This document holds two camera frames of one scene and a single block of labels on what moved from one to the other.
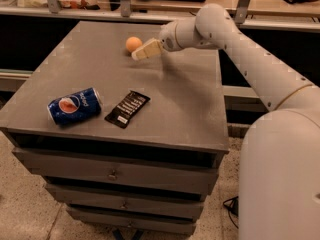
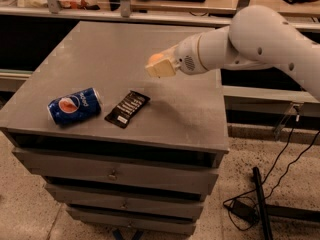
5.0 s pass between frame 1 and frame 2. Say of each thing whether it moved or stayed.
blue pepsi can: stayed
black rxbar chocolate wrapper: stayed
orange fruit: moved
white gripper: moved
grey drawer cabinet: stayed
